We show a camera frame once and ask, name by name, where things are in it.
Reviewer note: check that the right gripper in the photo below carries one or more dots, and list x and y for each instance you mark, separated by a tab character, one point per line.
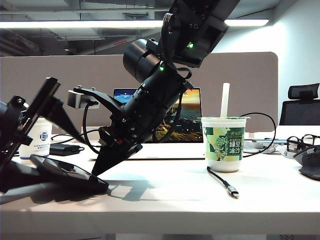
150	107

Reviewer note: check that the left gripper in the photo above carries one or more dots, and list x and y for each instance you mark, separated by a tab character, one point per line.
37	110

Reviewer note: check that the black smartphone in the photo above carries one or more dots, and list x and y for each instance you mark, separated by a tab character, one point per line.
82	178

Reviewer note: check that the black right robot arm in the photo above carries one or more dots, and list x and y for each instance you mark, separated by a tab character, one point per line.
200	25

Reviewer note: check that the grey-brown desk partition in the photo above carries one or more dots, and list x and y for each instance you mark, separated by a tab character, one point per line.
237	75

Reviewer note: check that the white paper cup blue logo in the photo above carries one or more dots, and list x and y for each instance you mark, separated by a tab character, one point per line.
41	146

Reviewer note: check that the black power adapter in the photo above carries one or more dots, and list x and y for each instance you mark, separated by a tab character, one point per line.
62	149

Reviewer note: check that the white laptop landscape wallpaper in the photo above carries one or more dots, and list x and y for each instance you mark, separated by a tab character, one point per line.
192	117

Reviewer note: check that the green printed drink cup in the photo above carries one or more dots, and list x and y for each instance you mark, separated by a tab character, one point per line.
222	147

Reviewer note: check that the long ceiling light strip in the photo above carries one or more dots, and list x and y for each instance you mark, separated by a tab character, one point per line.
75	23

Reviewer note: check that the white drinking straw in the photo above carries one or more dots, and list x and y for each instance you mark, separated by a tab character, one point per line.
225	100

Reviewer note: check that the blue-grey usb hub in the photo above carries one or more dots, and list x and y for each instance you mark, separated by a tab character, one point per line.
275	140

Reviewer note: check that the black mesh office chair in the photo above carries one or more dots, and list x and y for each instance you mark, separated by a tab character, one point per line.
300	112

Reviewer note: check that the black computer mouse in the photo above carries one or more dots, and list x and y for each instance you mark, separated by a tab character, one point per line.
310	165

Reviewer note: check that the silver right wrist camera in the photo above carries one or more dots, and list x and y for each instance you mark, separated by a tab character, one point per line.
77	98

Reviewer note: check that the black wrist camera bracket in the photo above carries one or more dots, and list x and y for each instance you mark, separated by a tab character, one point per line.
105	96

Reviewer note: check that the black frame eyeglasses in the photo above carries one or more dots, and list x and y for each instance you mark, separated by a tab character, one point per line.
288	145

